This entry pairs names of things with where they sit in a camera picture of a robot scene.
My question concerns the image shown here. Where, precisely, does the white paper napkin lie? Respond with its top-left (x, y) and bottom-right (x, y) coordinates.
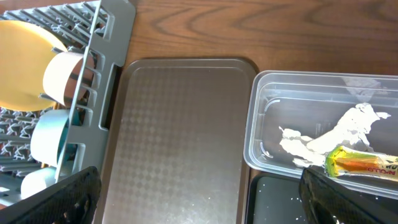
top-left (279, 103), bottom-right (390, 167)

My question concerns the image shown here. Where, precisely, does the small white cup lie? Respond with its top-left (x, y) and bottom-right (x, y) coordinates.
top-left (21, 167), bottom-right (56, 199)

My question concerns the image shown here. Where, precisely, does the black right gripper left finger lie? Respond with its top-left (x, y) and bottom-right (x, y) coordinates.
top-left (1, 166), bottom-right (101, 224)

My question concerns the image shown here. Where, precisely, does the light blue bowl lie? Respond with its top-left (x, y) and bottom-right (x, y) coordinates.
top-left (30, 110), bottom-right (70, 167)

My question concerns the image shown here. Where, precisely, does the black waste tray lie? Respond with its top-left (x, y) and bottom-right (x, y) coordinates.
top-left (245, 170), bottom-right (398, 224)

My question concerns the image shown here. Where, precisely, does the brown serving tray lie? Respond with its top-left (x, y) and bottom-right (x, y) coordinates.
top-left (94, 58), bottom-right (256, 223)

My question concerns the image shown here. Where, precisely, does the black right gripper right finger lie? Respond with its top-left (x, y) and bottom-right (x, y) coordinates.
top-left (299, 168), bottom-right (397, 224)

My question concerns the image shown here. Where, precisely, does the yellow round plate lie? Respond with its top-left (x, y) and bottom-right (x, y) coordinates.
top-left (1, 20), bottom-right (67, 111)

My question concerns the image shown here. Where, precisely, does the grey dishwasher rack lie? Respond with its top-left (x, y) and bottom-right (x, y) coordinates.
top-left (1, 0), bottom-right (136, 206)

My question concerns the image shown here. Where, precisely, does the clear plastic waste bin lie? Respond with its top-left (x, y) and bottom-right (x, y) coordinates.
top-left (244, 71), bottom-right (397, 198)

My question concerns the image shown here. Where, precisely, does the yellow orange snack wrapper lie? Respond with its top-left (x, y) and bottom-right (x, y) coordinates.
top-left (325, 146), bottom-right (397, 182)

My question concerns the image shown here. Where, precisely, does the pink white bowl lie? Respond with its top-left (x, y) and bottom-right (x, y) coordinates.
top-left (43, 52), bottom-right (84, 107)

